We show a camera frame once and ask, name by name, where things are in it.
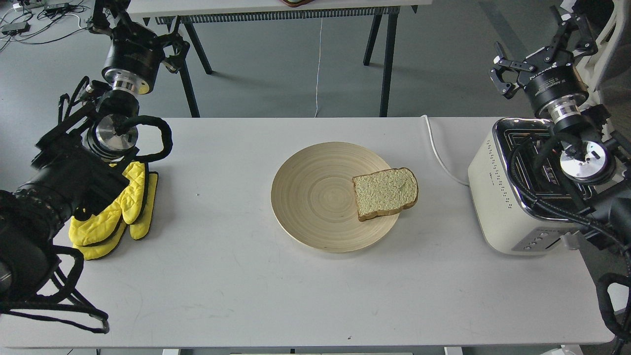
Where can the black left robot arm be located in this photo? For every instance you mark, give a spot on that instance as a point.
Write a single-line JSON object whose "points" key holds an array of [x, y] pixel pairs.
{"points": [[80, 168]]}

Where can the round bamboo plate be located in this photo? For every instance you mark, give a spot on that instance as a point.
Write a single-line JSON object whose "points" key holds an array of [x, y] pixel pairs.
{"points": [[313, 197]]}

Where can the yellow oven mitt upper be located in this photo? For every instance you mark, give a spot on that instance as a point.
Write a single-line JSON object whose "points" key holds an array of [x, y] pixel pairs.
{"points": [[126, 208]]}

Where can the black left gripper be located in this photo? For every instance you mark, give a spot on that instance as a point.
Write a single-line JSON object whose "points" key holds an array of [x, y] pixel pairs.
{"points": [[135, 52]]}

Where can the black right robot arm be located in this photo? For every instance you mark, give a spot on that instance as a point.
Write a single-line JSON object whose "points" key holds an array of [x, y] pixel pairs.
{"points": [[574, 175]]}

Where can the slice of bread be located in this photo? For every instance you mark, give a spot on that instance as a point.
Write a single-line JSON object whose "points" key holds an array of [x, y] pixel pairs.
{"points": [[385, 192]]}

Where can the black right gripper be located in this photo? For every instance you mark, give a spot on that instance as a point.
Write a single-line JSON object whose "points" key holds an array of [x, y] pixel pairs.
{"points": [[556, 85]]}

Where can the white office chair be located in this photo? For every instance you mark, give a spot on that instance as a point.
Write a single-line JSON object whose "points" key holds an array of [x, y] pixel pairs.
{"points": [[591, 69]]}

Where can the background table with black legs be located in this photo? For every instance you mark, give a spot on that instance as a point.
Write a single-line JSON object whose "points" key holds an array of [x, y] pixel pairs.
{"points": [[190, 12]]}

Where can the cream two-slot toaster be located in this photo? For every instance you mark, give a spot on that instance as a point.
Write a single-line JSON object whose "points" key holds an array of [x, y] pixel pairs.
{"points": [[508, 223]]}

